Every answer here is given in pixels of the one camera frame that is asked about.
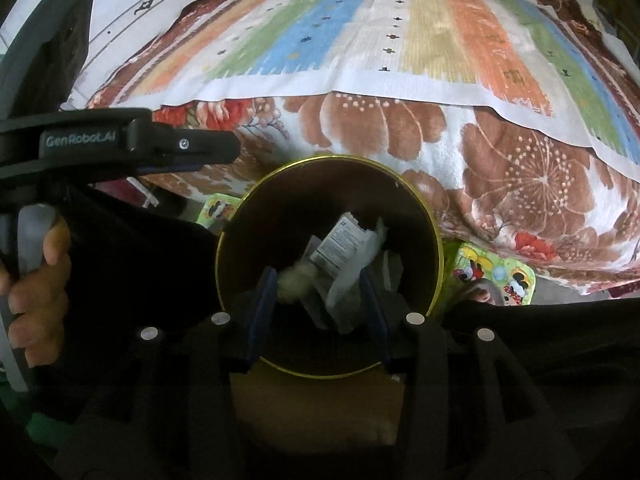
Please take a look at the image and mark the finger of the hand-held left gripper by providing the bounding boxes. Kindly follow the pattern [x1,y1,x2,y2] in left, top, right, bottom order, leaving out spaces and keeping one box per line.
[127,119,242,169]
[131,157,202,175]

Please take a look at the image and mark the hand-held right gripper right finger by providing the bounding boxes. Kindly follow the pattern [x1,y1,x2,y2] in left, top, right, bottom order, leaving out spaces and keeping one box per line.
[358,265,582,480]

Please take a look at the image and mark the person's left hand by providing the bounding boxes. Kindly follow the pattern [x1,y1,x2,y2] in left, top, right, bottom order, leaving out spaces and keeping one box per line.
[0,219,72,368]

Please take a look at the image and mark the white fluffy wad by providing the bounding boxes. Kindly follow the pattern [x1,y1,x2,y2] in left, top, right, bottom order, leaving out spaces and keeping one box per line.
[277,262,319,306]

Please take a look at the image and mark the brown floral blanket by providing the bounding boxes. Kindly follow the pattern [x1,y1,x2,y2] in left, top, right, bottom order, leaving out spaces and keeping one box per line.
[60,0,640,297]

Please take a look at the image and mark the green cloth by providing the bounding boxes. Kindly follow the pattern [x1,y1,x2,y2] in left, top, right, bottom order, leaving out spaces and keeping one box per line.
[27,410,67,456]

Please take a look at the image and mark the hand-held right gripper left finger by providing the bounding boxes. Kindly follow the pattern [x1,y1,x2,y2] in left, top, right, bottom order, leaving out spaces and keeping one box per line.
[54,265,279,480]

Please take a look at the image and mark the white cloth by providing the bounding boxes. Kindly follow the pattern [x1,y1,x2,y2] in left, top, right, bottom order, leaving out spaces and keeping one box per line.
[600,27,640,73]

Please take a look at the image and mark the white bed headboard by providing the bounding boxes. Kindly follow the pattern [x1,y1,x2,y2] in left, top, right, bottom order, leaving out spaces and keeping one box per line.
[75,0,236,92]

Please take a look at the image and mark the maroon cloth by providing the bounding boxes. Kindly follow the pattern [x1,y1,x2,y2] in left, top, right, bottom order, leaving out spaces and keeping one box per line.
[97,174,162,212]

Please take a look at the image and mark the person's bare foot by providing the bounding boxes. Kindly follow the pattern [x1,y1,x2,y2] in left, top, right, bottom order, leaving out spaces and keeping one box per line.
[460,280,504,307]

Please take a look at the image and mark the green cartoon print mat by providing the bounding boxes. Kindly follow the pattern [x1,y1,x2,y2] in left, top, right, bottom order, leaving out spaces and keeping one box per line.
[196,194,537,307]

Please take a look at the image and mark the striped colourful mat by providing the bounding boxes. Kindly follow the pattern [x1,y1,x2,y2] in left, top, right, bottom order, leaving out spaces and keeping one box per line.
[70,0,640,171]

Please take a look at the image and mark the dark bin with gold rim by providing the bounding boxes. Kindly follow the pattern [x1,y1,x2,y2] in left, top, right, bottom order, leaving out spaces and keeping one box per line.
[215,156,445,379]

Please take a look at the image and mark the person's black trousers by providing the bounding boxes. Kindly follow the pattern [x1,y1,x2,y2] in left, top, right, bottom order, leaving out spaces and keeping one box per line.
[62,182,640,480]

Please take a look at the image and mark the small white carton box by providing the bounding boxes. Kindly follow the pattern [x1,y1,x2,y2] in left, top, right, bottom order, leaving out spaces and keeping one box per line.
[309,212,369,279]

